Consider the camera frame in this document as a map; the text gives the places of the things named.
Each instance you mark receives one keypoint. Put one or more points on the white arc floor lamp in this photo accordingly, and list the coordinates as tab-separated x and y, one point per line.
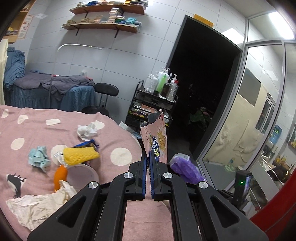
56	57

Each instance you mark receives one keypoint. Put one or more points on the cream cloth covered chair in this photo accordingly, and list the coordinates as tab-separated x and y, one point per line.
3	58

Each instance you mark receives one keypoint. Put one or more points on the pink polka dot bedsheet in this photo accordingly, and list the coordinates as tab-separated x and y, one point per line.
48	155

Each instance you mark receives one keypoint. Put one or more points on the green pump bottle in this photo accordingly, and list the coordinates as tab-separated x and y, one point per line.
163	77

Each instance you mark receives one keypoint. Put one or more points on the white round paper cup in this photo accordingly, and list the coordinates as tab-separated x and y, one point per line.
78	176

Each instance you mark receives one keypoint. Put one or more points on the lower wooden wall shelf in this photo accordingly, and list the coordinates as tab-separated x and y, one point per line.
119	23

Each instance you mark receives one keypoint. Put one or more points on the wooden bookcase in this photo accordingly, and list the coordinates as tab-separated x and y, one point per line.
19	26

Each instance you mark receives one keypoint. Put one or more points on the dark brown pump bottle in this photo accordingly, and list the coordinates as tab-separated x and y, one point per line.
166	87

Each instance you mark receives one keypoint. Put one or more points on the upper wooden wall shelf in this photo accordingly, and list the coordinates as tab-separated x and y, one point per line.
136	7

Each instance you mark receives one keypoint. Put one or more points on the crumpled light blue paper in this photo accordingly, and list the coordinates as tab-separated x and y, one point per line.
38	158

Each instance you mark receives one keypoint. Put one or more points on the orange foam fruit net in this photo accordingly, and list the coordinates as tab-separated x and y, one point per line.
60	174

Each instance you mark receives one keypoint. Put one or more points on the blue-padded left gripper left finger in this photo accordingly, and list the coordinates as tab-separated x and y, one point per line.
96	212

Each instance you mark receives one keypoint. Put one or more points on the black wire trolley rack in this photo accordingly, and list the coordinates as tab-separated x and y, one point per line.
144	103

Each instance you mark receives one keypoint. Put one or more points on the purple plastic snack bag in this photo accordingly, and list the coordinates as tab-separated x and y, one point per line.
182	165

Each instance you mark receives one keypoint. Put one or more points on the blue water jug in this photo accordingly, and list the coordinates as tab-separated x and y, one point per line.
275	134

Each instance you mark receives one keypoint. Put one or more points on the crumpled white tissue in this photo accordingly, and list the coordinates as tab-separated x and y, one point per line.
86	133

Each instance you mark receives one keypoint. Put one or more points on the white pump bottle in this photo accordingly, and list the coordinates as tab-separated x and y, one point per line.
152	82

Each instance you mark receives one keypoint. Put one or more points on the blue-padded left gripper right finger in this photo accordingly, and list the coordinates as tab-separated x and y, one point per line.
198	211

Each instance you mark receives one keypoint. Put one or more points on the wooden wall shelf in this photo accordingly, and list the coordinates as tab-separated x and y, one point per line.
136	7
119	23

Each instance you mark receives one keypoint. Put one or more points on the massage bed with blue covers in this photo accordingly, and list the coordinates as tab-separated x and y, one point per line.
33	89

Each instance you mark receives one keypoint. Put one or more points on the clear pump bottle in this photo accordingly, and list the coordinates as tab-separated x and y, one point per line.
173	89

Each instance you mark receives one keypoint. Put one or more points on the yellow foam fruit net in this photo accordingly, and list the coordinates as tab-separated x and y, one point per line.
74	156

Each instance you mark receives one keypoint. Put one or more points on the pink fries snack bag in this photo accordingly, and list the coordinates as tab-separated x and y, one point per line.
154	136

